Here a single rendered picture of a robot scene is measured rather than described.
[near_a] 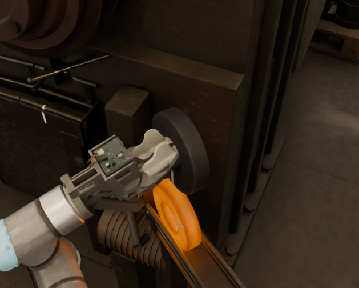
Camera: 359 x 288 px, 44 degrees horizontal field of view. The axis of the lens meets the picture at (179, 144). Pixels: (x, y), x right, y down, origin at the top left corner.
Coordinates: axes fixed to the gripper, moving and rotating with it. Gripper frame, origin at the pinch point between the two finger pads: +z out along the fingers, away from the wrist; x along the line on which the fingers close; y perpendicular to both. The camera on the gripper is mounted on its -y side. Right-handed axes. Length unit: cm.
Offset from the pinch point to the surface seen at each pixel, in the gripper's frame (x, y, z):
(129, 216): 13.0, -32.8, -15.4
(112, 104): 28.0, -11.6, -4.8
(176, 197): -1.0, -13.4, -4.7
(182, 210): -3.7, -14.2, -5.2
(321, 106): 58, -119, 88
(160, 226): 0.4, -22.4, -10.4
